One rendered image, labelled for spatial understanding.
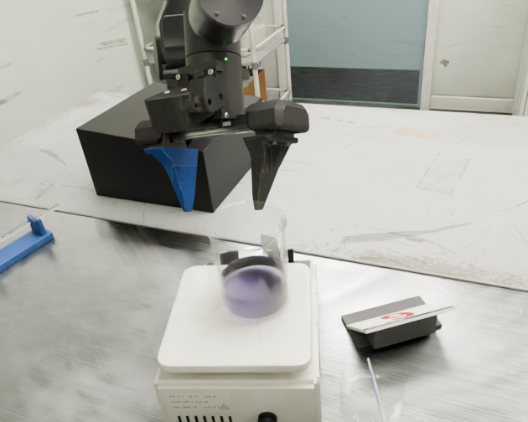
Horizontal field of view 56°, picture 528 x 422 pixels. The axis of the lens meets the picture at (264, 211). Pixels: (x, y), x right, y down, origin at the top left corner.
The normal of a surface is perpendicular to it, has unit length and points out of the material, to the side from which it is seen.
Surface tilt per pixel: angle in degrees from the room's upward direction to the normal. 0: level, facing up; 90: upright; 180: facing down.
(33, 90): 90
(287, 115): 77
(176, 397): 90
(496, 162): 0
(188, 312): 0
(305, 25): 90
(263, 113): 63
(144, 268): 0
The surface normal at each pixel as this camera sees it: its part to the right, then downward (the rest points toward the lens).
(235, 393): -0.07, 0.55
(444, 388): -0.09, -0.83
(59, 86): 0.92, 0.13
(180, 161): 0.83, -0.15
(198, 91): -0.51, -0.01
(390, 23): -0.37, 0.54
